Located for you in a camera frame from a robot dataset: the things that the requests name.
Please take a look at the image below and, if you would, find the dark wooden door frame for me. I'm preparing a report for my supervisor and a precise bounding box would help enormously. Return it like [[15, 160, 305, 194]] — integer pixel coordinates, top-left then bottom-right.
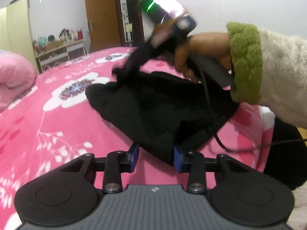
[[113, 0, 145, 48]]

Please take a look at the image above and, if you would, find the pink floral blanket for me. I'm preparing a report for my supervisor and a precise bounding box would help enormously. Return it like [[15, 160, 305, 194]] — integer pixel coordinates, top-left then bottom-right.
[[0, 45, 275, 230]]

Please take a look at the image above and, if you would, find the person's right hand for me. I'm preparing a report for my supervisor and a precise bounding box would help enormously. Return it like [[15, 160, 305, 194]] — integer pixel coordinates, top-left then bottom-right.
[[174, 32, 233, 83]]

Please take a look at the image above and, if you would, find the black cable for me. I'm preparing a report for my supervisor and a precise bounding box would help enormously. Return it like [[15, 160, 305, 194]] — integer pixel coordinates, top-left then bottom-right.
[[200, 69, 307, 152]]

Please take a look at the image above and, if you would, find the person's right forearm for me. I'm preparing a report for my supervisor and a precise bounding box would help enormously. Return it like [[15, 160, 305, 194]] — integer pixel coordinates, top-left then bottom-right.
[[227, 21, 307, 127]]

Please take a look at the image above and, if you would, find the white desk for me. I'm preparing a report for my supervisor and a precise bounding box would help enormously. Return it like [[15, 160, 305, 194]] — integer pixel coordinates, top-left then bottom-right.
[[35, 38, 87, 73]]

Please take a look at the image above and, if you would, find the cardboard box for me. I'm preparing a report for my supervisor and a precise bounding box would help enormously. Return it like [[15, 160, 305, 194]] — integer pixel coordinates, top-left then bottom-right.
[[44, 39, 66, 51]]

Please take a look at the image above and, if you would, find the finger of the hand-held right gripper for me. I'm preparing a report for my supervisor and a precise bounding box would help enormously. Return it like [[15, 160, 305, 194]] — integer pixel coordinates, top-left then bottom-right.
[[111, 38, 168, 85]]

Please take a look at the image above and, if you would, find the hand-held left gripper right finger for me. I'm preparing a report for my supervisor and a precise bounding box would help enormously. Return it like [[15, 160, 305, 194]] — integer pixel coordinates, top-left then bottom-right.
[[173, 146, 252, 194]]

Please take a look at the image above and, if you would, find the person's black clothing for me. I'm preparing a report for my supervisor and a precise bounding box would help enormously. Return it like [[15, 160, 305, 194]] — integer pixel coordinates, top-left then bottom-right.
[[264, 117, 307, 190]]

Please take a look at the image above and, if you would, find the pink grey folded quilt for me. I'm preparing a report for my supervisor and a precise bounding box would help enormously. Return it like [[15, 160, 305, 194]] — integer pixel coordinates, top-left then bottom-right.
[[0, 50, 37, 112]]

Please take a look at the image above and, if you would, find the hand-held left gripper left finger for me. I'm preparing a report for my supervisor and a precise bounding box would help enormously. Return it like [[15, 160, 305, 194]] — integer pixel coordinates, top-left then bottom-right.
[[59, 142, 140, 194]]

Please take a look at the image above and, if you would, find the pale yellow wardrobe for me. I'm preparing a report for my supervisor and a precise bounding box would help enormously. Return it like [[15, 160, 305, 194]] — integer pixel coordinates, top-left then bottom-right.
[[0, 0, 34, 55]]

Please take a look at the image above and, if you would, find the wooden door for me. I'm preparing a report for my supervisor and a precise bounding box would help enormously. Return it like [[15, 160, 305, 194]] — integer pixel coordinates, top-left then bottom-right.
[[84, 0, 121, 52]]

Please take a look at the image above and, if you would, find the black printed shirt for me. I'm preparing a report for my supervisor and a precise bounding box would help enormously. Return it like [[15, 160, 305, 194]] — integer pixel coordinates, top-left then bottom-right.
[[85, 71, 240, 167]]

